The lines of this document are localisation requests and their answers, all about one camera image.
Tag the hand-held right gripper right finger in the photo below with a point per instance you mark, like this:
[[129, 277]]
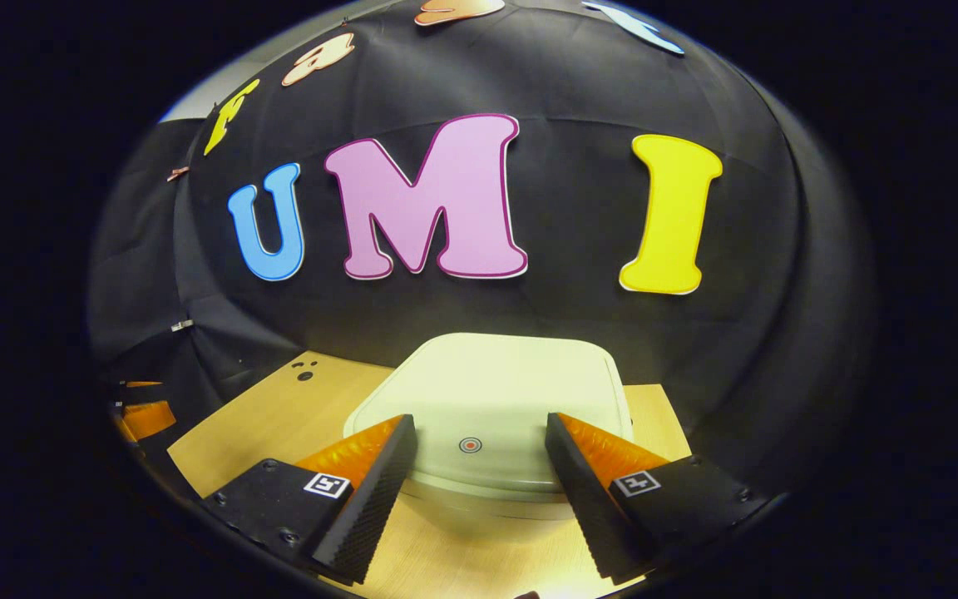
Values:
[[583, 507]]

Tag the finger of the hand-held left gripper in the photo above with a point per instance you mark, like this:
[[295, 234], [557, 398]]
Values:
[[146, 420], [142, 384]]

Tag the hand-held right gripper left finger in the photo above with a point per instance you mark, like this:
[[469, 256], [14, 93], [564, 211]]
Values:
[[379, 499]]

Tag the light green desktop garbage bin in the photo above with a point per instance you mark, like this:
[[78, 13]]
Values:
[[487, 383]]

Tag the wooden desktop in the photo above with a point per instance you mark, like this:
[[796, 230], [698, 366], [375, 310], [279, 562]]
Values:
[[279, 416]]

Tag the white cloth clip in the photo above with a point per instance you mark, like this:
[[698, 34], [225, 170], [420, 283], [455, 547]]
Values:
[[182, 325]]

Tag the copper cloth clip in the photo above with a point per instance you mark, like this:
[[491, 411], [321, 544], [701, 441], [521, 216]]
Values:
[[178, 174]]

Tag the black backdrop cloth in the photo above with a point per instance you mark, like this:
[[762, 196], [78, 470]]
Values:
[[579, 249]]

